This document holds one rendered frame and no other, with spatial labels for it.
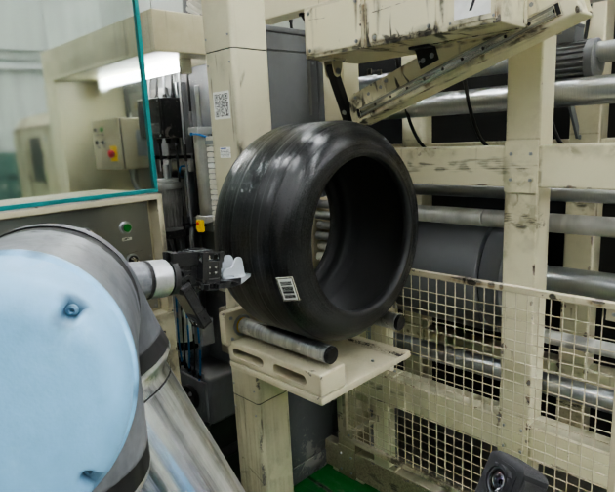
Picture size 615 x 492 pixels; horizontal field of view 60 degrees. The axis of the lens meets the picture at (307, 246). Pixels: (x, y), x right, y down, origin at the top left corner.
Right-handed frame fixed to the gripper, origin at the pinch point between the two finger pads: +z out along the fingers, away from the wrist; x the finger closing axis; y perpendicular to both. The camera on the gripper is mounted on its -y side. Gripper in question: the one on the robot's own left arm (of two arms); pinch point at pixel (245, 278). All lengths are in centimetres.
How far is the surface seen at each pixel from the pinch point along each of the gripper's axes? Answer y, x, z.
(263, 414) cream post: -49, 25, 29
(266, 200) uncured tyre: 17.8, -5.1, 1.4
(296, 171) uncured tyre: 24.4, -8.7, 6.4
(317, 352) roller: -18.1, -9.1, 15.3
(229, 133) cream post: 35.0, 28.8, 16.5
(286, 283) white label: 0.0, -9.9, 3.6
